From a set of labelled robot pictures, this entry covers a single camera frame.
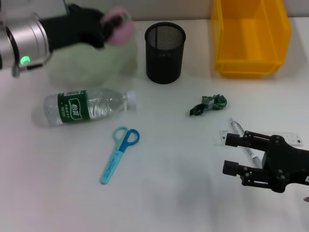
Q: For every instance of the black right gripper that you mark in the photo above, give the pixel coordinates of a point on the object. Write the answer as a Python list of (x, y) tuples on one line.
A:
[(285, 164)]

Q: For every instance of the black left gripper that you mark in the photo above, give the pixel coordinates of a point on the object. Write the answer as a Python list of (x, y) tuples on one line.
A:
[(77, 26)]

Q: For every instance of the pink peach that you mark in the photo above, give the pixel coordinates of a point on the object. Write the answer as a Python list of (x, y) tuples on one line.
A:
[(123, 33)]

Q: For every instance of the green plastic wrapper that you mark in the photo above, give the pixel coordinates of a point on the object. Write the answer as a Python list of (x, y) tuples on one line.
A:
[(212, 104)]

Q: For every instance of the clear green-label water bottle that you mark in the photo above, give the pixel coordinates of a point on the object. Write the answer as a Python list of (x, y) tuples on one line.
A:
[(72, 106)]

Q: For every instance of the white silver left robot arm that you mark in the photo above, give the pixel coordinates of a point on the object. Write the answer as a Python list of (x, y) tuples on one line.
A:
[(24, 41)]

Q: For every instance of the grey gel pen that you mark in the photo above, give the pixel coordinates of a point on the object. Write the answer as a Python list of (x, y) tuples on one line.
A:
[(237, 126)]

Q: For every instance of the green glass fruit plate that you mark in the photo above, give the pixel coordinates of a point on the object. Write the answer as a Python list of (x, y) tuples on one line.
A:
[(96, 65)]

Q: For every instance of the black mesh pen holder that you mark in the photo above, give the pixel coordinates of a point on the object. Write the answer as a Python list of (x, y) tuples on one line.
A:
[(164, 55)]

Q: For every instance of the clear plastic ruler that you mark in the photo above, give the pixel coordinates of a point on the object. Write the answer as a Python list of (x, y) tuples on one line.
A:
[(293, 138)]

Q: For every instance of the blue capped scissors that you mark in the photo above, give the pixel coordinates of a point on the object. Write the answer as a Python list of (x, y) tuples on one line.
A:
[(119, 149)]

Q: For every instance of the yellow plastic storage bin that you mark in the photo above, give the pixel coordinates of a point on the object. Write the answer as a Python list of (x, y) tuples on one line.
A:
[(251, 36)]

